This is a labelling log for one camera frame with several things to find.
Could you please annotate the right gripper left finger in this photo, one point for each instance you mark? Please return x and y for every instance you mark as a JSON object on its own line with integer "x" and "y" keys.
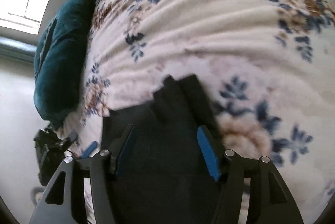
{"x": 63, "y": 200}

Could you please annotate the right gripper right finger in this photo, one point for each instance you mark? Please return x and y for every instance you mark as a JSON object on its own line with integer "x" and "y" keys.
{"x": 270, "y": 200}

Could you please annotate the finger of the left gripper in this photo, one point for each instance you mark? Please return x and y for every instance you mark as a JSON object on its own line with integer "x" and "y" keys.
{"x": 87, "y": 149}

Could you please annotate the dark garment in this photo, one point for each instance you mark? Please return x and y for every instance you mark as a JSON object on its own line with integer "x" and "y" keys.
{"x": 162, "y": 176}

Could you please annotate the teal velvet pillow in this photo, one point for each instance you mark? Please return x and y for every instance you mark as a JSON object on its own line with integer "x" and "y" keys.
{"x": 59, "y": 59}

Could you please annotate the floral white bed blanket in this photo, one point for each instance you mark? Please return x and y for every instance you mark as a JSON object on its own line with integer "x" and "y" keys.
{"x": 266, "y": 65}

